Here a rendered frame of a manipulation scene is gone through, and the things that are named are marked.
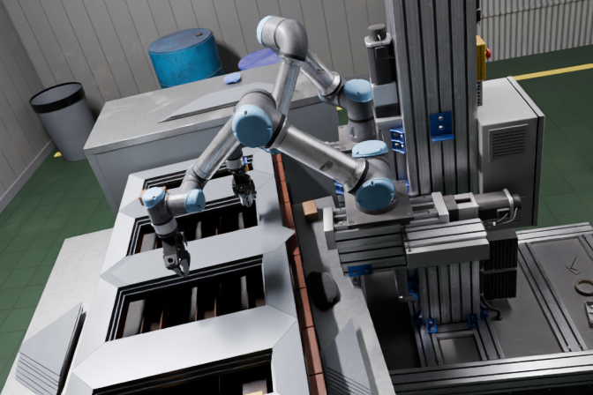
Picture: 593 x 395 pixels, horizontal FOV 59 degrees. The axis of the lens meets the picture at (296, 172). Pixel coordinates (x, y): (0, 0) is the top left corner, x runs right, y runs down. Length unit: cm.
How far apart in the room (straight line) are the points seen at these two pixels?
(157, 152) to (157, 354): 128
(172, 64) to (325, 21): 152
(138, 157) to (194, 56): 192
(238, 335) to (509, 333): 125
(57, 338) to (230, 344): 73
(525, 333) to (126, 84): 443
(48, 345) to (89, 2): 389
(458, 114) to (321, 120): 104
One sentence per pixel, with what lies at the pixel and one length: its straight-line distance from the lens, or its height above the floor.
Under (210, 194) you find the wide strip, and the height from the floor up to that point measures 87.
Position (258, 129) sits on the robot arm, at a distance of 148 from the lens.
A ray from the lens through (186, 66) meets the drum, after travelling 460.
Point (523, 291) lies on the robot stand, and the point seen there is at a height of 21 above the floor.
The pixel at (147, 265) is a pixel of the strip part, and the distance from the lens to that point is 217.
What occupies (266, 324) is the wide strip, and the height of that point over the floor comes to 87.
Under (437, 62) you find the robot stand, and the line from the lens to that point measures 180.
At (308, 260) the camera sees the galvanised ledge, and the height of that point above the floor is 68.
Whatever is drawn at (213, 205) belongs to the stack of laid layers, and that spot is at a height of 84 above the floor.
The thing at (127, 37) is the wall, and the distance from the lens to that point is 551.
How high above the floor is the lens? 214
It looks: 32 degrees down
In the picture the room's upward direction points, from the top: 13 degrees counter-clockwise
